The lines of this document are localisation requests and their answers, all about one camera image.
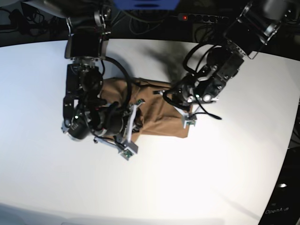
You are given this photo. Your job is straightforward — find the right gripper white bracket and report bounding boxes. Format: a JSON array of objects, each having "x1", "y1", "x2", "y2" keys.
[{"x1": 92, "y1": 98, "x2": 144, "y2": 160}]

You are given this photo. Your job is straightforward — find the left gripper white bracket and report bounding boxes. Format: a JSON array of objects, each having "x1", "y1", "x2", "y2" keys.
[{"x1": 153, "y1": 79, "x2": 220, "y2": 129}]

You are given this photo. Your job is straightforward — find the brown T-shirt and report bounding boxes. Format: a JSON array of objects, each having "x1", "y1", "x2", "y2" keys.
[{"x1": 98, "y1": 76, "x2": 194, "y2": 144}]

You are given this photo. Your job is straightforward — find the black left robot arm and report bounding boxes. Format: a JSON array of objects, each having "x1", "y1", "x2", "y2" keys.
[{"x1": 160, "y1": 0, "x2": 300, "y2": 128}]

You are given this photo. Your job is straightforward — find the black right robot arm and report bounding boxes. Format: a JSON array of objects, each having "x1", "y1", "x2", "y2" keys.
[{"x1": 27, "y1": 0, "x2": 143, "y2": 159}]

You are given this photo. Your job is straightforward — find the black power strip red light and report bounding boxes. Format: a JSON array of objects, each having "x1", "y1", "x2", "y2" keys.
[{"x1": 177, "y1": 13, "x2": 229, "y2": 24}]

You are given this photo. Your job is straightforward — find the blue box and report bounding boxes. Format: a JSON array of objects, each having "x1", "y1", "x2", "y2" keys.
[{"x1": 113, "y1": 0, "x2": 180, "y2": 10}]

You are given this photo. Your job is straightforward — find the black OpenArm base plate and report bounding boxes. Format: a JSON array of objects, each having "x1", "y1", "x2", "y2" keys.
[{"x1": 259, "y1": 130, "x2": 300, "y2": 225}]

